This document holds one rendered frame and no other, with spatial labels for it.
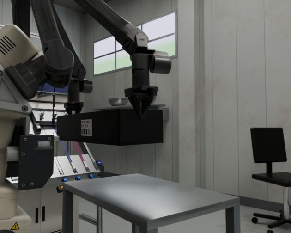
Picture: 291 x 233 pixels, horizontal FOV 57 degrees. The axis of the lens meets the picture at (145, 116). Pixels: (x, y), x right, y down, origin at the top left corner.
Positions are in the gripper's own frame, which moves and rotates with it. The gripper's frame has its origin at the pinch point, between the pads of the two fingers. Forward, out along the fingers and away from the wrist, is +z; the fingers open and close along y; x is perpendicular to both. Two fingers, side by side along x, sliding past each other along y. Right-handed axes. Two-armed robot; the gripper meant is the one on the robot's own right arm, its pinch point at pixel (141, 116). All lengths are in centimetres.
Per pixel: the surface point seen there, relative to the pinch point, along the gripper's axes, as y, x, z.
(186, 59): 224, -249, -101
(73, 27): 548, -195, -244
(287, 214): 74, -240, 97
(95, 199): 26.9, 3.2, 31.2
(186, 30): 224, -250, -147
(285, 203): 75, -240, 86
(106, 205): 17.9, 3.2, 31.2
